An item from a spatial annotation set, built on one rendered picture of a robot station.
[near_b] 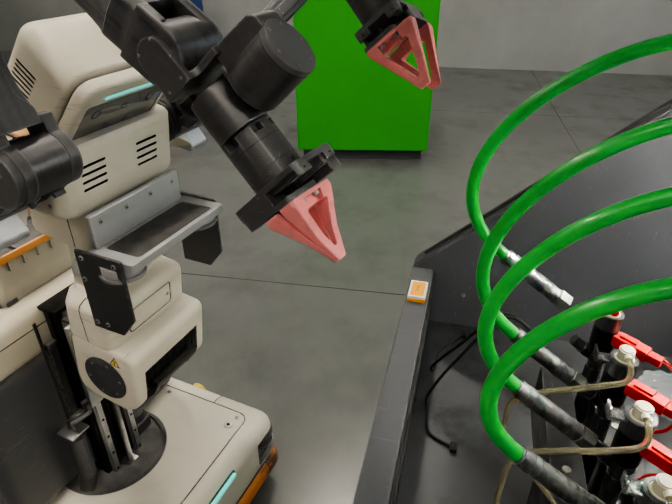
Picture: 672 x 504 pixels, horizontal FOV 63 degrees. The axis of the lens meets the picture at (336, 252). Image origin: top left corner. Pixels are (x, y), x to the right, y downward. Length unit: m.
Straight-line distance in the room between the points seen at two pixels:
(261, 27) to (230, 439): 1.29
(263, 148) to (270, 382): 1.70
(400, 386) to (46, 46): 0.69
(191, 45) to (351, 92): 3.42
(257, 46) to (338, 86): 3.45
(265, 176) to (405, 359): 0.41
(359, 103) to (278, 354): 2.20
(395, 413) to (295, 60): 0.47
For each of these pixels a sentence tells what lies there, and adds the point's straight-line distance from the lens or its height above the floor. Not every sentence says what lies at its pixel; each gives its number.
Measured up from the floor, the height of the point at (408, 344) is 0.95.
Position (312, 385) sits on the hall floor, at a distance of 2.14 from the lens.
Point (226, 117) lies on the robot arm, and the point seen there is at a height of 1.35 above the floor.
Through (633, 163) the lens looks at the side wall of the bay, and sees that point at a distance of 0.97.
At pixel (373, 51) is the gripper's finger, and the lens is 0.70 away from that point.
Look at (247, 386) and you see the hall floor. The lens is 2.16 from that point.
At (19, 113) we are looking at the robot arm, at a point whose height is 1.31.
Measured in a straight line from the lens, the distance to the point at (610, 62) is 0.58.
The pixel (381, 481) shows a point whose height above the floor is 0.95.
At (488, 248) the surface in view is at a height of 1.23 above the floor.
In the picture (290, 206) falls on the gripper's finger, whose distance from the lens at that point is 0.51.
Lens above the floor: 1.51
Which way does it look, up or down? 31 degrees down
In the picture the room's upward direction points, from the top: straight up
